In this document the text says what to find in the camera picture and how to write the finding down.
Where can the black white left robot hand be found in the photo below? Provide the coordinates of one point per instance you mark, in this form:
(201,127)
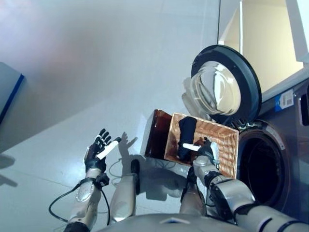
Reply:
(93,154)

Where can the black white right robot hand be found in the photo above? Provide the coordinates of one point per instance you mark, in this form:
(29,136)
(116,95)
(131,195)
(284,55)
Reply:
(207,149)

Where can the black cloth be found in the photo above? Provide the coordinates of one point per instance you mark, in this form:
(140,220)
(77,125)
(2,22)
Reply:
(187,130)

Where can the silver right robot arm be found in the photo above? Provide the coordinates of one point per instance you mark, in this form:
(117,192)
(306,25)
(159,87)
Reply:
(231,193)

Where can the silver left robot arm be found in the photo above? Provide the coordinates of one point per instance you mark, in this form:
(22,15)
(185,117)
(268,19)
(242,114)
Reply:
(84,191)

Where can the dark grey washing machine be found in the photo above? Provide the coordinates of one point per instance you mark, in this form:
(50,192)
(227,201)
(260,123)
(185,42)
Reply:
(289,145)

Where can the large woven wicker basket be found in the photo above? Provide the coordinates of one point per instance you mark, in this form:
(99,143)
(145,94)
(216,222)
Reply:
(227,145)

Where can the round glass washer door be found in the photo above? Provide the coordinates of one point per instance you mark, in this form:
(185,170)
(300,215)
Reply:
(251,79)

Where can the silver robot torso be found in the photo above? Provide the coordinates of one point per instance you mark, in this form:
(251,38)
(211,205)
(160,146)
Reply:
(169,223)

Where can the blue white corner sticker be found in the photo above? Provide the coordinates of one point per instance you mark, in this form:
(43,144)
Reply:
(284,100)

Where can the grey panel with dark edge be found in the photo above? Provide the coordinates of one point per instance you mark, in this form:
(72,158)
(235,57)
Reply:
(9,91)

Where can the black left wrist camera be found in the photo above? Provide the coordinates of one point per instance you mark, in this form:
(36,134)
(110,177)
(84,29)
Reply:
(102,180)

